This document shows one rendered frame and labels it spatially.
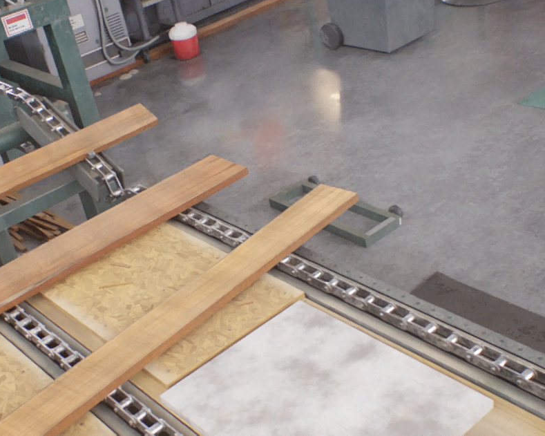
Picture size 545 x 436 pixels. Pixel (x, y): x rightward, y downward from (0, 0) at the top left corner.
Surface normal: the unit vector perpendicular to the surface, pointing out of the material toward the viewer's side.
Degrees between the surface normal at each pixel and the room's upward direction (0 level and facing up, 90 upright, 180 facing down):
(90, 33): 90
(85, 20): 90
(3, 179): 22
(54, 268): 0
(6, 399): 0
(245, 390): 0
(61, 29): 90
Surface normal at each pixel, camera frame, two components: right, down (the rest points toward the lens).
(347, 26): -0.73, 0.50
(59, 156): 0.07, -0.69
